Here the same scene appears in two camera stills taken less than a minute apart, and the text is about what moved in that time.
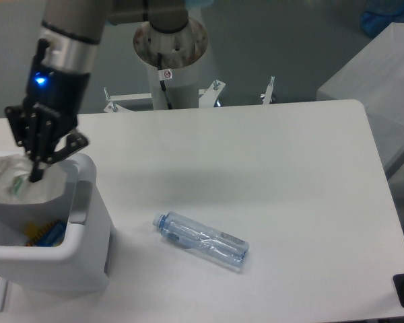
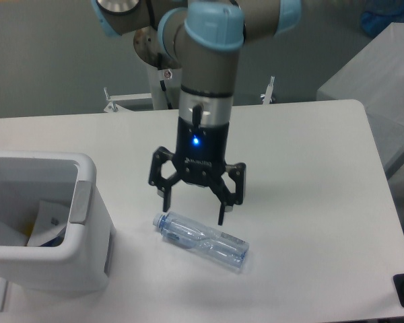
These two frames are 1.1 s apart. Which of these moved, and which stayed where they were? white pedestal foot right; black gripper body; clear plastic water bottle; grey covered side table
Moved: black gripper body
Stayed: white pedestal foot right; grey covered side table; clear plastic water bottle
